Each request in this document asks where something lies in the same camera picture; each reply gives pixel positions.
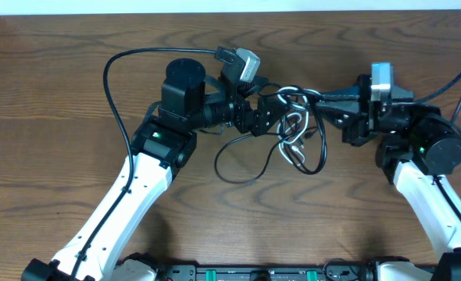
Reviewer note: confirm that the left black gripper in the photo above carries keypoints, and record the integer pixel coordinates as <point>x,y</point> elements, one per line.
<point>266,119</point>

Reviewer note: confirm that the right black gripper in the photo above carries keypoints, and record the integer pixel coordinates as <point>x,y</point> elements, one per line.
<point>357,116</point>

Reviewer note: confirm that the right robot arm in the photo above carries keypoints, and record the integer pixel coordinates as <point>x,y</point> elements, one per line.
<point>419,149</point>

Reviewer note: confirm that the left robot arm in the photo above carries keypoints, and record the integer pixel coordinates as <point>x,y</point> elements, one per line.
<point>159,149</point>

